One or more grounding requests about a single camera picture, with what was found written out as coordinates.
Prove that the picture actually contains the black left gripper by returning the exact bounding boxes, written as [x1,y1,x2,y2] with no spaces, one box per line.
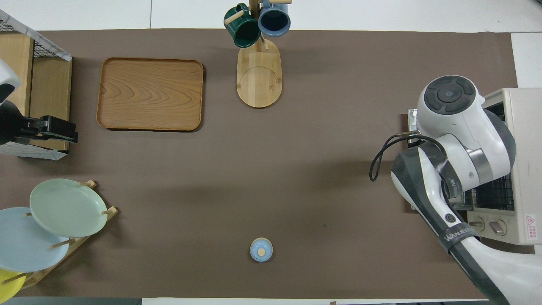
[0,101,79,146]

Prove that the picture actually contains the cream toaster oven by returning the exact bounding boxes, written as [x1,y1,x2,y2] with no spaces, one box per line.
[406,88,542,246]

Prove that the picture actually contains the pale green plate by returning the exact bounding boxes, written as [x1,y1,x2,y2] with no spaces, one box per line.
[30,178,108,238]

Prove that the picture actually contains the brown wooden tray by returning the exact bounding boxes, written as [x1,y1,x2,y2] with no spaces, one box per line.
[97,58,205,132]

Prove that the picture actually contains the wooden plate rack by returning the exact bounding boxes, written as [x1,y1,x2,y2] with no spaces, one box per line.
[0,180,118,291]

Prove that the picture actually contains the light blue round plate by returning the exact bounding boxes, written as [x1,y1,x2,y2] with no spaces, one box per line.
[0,207,70,273]

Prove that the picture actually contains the yellow plate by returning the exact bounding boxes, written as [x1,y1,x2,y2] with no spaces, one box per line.
[0,268,26,299]

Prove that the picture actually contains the wooden mug tree stand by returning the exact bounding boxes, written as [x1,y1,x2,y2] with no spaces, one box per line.
[224,0,293,108]

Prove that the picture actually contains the dark green mug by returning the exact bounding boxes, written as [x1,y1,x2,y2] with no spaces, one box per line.
[224,3,261,48]

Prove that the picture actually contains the blue mug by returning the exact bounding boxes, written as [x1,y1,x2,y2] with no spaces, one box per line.
[258,0,291,37]

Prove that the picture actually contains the brown table mat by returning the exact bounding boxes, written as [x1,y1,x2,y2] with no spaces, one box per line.
[0,29,518,299]

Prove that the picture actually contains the wire basket with wooden shelves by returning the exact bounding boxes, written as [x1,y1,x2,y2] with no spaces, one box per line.
[0,11,73,161]

